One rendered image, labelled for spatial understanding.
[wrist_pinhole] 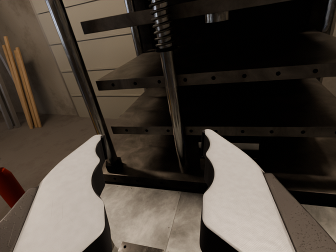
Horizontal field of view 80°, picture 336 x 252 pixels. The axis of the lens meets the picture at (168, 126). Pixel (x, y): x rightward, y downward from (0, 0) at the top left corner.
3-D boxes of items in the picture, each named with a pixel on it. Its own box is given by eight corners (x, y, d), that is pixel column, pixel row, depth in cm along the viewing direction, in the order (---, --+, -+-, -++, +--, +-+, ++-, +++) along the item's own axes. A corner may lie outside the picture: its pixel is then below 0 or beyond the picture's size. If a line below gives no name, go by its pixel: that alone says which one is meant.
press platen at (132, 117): (364, 138, 77) (368, 127, 75) (113, 134, 111) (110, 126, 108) (306, 77, 138) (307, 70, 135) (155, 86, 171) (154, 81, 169)
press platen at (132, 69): (388, 73, 65) (394, 57, 62) (98, 90, 98) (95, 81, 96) (313, 38, 125) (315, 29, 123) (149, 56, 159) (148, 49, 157)
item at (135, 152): (388, 209, 79) (394, 199, 76) (102, 181, 118) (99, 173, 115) (315, 112, 147) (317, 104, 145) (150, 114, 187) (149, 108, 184)
